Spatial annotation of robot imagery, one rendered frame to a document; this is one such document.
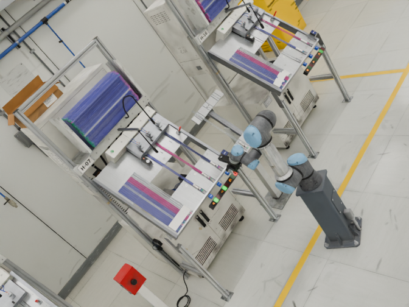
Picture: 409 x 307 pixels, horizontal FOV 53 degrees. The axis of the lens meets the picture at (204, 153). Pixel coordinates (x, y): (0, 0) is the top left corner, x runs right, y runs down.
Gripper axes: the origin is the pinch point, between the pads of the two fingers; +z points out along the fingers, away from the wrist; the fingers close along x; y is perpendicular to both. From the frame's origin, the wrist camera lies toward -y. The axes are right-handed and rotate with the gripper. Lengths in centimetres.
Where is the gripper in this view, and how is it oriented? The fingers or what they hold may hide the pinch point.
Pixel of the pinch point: (227, 170)
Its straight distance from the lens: 294.3
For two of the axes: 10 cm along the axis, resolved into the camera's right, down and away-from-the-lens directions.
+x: 5.5, -7.2, 4.1
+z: -0.7, 4.5, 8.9
